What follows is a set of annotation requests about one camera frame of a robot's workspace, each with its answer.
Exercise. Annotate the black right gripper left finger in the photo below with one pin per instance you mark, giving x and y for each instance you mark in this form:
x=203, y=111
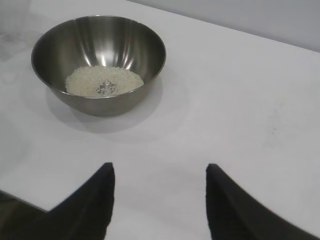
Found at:
x=85, y=212

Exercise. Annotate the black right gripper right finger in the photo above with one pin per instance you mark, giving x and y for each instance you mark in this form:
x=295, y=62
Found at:
x=232, y=215

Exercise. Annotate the white rice grains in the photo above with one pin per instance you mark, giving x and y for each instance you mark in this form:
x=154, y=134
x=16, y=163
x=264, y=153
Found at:
x=82, y=82

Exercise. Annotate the stainless steel mixing bowl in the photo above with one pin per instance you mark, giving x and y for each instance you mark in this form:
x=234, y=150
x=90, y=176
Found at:
x=105, y=42

